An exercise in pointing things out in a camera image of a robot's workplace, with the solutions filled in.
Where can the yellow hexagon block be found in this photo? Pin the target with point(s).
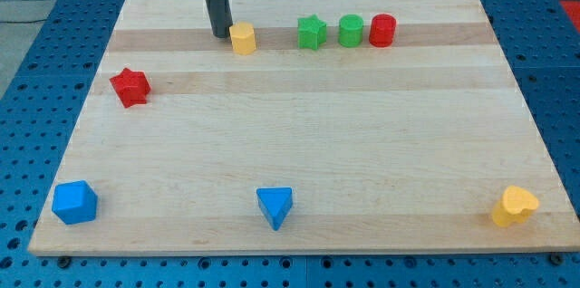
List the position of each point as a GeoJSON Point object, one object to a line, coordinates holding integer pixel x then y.
{"type": "Point", "coordinates": [243, 38]}

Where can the green star block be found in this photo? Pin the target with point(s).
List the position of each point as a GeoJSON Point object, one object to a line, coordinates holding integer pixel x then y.
{"type": "Point", "coordinates": [312, 32]}

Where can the red star block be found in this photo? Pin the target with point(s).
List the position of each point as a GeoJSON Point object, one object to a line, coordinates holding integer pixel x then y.
{"type": "Point", "coordinates": [131, 87]}

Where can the green cylinder block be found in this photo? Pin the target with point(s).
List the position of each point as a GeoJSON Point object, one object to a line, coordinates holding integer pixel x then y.
{"type": "Point", "coordinates": [350, 30]}

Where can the red cylinder block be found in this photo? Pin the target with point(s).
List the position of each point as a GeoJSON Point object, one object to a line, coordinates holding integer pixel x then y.
{"type": "Point", "coordinates": [383, 27]}

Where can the light wooden board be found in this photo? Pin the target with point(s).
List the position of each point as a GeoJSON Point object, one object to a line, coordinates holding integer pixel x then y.
{"type": "Point", "coordinates": [397, 150]}

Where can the blue triangle block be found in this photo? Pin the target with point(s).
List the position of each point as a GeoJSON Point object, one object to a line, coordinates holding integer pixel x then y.
{"type": "Point", "coordinates": [275, 203]}

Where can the blue cube block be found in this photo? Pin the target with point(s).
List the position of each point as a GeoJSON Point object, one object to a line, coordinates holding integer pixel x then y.
{"type": "Point", "coordinates": [75, 202]}

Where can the yellow heart block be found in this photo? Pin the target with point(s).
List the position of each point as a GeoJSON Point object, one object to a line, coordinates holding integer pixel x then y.
{"type": "Point", "coordinates": [515, 206]}

